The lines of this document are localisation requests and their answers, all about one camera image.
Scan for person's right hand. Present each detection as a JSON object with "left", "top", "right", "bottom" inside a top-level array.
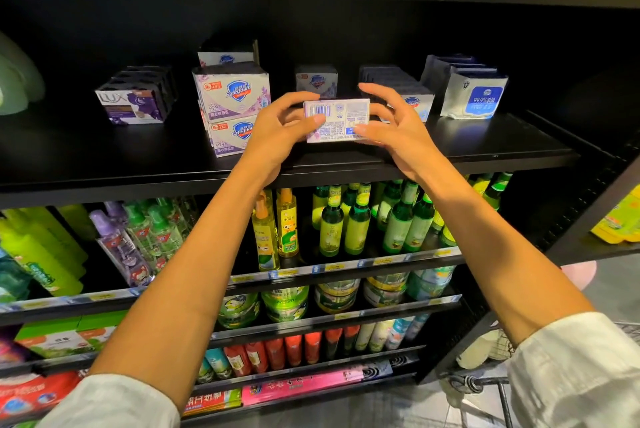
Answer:
[{"left": 352, "top": 82, "right": 449, "bottom": 184}]

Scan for person's left hand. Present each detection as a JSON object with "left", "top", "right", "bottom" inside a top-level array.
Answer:
[{"left": 240, "top": 90, "right": 328, "bottom": 188}]

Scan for single white pink soap box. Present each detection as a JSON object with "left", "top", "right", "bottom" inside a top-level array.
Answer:
[
  {"left": 192, "top": 62, "right": 273, "bottom": 122},
  {"left": 303, "top": 97, "right": 372, "bottom": 144},
  {"left": 203, "top": 112, "right": 263, "bottom": 158}
]

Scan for black store shelf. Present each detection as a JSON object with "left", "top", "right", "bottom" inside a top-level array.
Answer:
[{"left": 0, "top": 0, "right": 640, "bottom": 428}]

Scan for pale green pump soap bottle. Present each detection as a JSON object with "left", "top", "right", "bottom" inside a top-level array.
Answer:
[{"left": 0, "top": 30, "right": 47, "bottom": 116}]

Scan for black wire shopping cart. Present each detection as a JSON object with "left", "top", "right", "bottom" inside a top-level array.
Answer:
[{"left": 445, "top": 367, "right": 521, "bottom": 428}]

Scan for person's left forearm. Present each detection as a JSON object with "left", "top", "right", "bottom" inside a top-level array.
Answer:
[{"left": 88, "top": 167, "right": 291, "bottom": 412}]

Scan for person's right forearm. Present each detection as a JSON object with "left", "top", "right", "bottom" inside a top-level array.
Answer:
[{"left": 418, "top": 157, "right": 596, "bottom": 346}]

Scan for row of white blue soap boxes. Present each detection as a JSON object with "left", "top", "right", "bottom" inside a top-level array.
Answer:
[{"left": 358, "top": 64, "right": 437, "bottom": 124}]

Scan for row of white pink soap boxes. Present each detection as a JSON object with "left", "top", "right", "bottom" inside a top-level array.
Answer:
[{"left": 295, "top": 64, "right": 340, "bottom": 100}]

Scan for row of white upright packs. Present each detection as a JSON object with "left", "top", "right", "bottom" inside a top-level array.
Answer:
[{"left": 420, "top": 53, "right": 510, "bottom": 122}]

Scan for row of white red soap boxes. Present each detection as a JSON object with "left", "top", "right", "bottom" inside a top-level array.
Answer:
[{"left": 197, "top": 39, "right": 260, "bottom": 68}]

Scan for row of purple soap boxes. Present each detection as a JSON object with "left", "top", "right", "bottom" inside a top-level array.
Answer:
[{"left": 95, "top": 64, "right": 179, "bottom": 126}]

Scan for green lidded wipe tub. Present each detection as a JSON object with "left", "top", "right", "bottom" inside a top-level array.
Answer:
[
  {"left": 216, "top": 293, "right": 261, "bottom": 330},
  {"left": 261, "top": 285, "right": 311, "bottom": 323},
  {"left": 408, "top": 265, "right": 458, "bottom": 301},
  {"left": 362, "top": 273, "right": 411, "bottom": 308},
  {"left": 314, "top": 279, "right": 362, "bottom": 314}
]

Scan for row of white small bottles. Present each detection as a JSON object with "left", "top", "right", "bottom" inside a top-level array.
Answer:
[{"left": 354, "top": 315, "right": 431, "bottom": 354}]

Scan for cream white pouch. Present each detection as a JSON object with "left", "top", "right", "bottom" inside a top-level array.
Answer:
[{"left": 456, "top": 327, "right": 515, "bottom": 371}]

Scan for yellow detergent jug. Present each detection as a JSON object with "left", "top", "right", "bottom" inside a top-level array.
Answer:
[{"left": 592, "top": 182, "right": 640, "bottom": 246}]

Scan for long pink packet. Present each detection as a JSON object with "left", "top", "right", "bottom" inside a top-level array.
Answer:
[{"left": 242, "top": 363, "right": 393, "bottom": 406}]

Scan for green white box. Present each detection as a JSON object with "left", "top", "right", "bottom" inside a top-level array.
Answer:
[
  {"left": 13, "top": 317, "right": 91, "bottom": 359},
  {"left": 78, "top": 309, "right": 129, "bottom": 351}
]

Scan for yellow red packets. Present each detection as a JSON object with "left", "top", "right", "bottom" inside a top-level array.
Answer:
[{"left": 183, "top": 389, "right": 244, "bottom": 414}]

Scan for red snack packet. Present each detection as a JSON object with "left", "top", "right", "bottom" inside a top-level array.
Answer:
[{"left": 0, "top": 371, "right": 83, "bottom": 417}]

